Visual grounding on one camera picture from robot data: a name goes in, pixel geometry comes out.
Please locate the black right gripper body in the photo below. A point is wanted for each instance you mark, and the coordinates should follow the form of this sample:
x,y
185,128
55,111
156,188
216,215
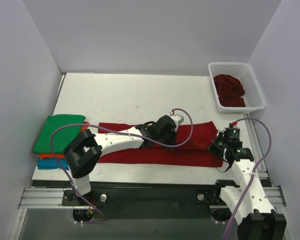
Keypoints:
x,y
215,146

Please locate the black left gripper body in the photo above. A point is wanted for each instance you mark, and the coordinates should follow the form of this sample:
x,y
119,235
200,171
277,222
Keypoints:
x,y
170,131

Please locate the red t shirt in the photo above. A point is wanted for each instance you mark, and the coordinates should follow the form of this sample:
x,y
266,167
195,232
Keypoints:
x,y
194,153

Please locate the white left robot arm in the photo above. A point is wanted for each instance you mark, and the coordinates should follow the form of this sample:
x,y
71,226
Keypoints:
x,y
84,151

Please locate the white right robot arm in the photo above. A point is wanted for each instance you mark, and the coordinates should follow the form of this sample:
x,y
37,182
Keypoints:
x,y
250,208

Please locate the dark red crumpled shirt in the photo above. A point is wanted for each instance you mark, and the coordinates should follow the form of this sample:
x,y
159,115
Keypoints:
x,y
230,91

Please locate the white plastic basket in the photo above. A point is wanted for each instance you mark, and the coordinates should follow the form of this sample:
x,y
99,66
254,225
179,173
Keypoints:
x,y
253,97

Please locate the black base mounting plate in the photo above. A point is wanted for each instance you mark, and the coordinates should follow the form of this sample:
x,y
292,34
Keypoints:
x,y
138,201

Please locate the green folded t shirt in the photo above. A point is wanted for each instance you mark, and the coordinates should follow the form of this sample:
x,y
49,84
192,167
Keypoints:
x,y
79,119

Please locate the blue folded t shirt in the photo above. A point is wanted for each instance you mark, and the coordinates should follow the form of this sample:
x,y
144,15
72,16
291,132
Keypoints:
x,y
51,164

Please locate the orange folded t shirt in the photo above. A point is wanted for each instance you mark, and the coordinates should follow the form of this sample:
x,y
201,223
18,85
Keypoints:
x,y
60,140

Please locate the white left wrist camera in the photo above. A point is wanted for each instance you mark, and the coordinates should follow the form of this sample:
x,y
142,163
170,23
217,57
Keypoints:
x,y
178,119

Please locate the aluminium extrusion rail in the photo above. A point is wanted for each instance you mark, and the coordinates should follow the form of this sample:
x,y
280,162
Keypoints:
x,y
51,198

